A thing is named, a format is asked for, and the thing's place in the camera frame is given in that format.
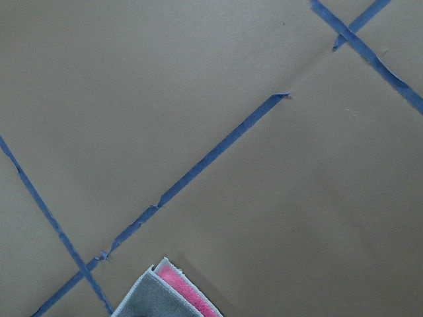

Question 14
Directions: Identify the pink towel with grey trim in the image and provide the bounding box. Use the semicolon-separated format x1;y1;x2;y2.
112;258;222;317

